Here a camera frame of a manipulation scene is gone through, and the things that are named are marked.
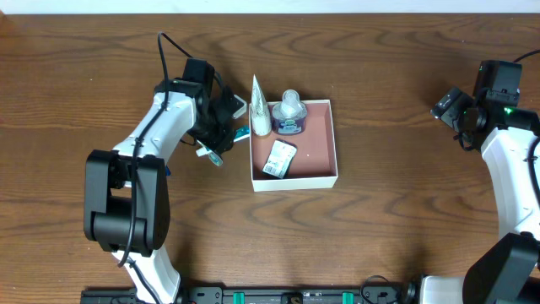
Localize white floral lotion tube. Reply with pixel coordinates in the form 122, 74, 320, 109
251, 75, 272, 137

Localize green white soap packet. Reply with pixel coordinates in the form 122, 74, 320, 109
262, 140, 298, 179

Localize clear blue sanitizer bottle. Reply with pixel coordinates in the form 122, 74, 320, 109
272, 90, 308, 136

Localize small toothpaste tube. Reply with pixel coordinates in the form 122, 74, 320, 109
234, 125, 250, 143

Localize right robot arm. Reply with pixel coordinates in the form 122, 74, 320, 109
402, 60, 539, 303

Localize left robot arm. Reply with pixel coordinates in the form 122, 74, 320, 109
81, 58, 246, 303

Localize green white toothbrush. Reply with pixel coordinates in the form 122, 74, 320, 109
196, 142, 223, 166

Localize white cardboard box pink inside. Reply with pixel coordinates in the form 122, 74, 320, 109
250, 100, 338, 192

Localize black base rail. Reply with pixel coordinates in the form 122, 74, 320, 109
79, 283, 423, 304

